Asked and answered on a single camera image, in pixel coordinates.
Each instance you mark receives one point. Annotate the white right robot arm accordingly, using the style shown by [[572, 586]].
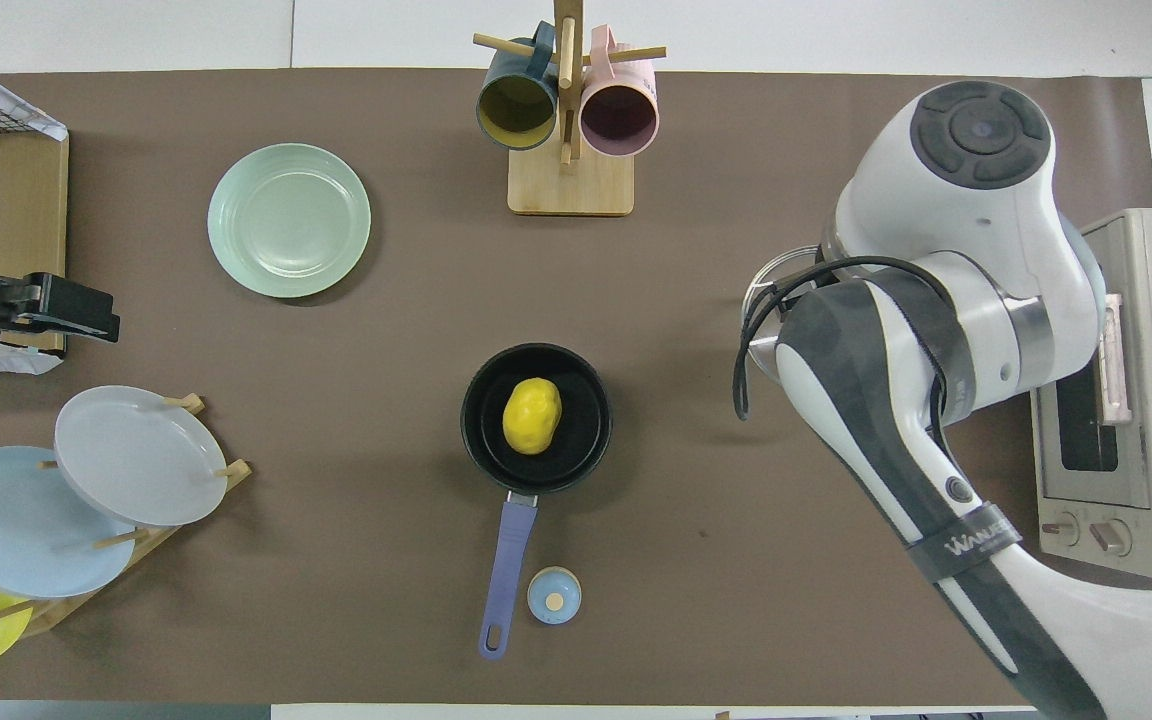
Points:
[[976, 200]]

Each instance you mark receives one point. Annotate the light blue plate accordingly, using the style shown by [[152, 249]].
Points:
[[16, 525]]

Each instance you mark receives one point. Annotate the dark blue mug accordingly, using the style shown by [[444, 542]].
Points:
[[516, 105]]

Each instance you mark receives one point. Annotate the yellow potato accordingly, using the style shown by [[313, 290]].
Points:
[[532, 415]]

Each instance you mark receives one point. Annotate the brown table mat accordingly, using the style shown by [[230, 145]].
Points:
[[386, 450]]

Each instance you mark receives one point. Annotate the pink mug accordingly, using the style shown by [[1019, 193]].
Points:
[[619, 115]]

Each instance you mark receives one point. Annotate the wooden plate rack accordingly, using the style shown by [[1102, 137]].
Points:
[[51, 612]]

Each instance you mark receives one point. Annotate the toaster oven knob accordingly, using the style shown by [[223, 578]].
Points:
[[1060, 528], [1110, 538]]

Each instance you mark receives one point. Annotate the grey plate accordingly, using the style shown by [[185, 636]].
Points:
[[136, 455]]

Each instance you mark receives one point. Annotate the light green plate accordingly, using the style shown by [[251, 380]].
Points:
[[289, 220]]

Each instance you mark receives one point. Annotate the white cloth strip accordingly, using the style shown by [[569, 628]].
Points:
[[36, 118]]

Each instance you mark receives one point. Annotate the wooden mug tree stand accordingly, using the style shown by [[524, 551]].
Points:
[[571, 185]]

